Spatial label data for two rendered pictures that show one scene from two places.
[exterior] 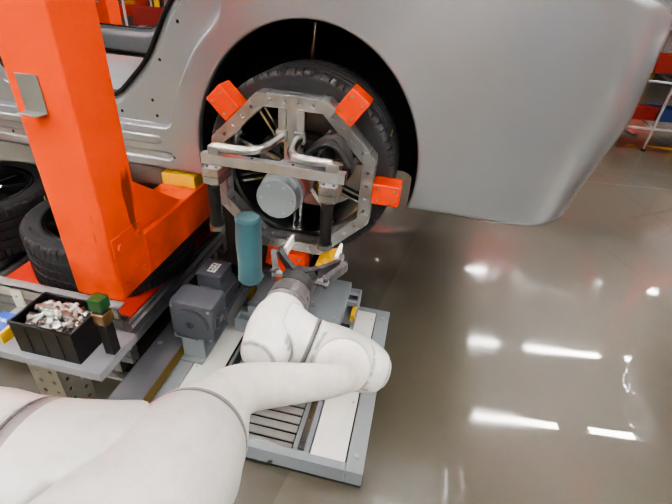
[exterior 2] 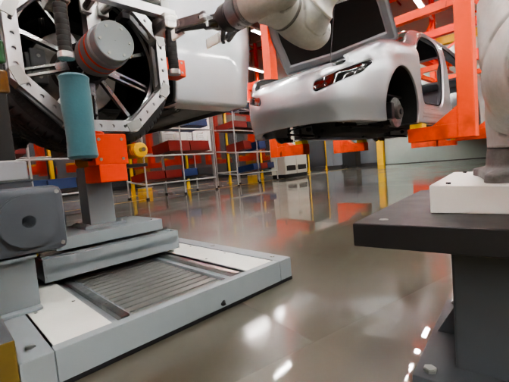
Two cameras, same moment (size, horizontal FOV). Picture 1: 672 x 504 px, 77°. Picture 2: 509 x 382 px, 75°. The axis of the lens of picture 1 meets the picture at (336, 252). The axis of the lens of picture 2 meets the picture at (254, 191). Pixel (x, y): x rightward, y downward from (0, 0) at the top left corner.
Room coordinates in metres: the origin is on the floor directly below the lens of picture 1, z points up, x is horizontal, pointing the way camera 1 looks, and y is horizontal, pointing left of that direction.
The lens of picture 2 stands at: (0.17, 0.85, 0.41)
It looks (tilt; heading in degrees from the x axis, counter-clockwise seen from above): 4 degrees down; 306
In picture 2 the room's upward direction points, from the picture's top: 5 degrees counter-clockwise
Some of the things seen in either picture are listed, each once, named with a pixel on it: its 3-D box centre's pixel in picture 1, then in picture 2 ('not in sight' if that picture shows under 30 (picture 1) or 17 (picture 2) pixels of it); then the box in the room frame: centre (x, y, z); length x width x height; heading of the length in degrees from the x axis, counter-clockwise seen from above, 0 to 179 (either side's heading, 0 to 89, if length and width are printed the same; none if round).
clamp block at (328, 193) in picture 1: (330, 188); (164, 25); (1.09, 0.03, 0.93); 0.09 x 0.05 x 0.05; 170
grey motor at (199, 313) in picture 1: (216, 303); (17, 238); (1.33, 0.47, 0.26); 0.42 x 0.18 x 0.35; 170
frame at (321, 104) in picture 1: (293, 177); (95, 56); (1.32, 0.16, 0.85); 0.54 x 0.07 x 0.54; 80
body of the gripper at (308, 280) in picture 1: (298, 280); (223, 20); (0.78, 0.08, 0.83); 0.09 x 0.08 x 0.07; 170
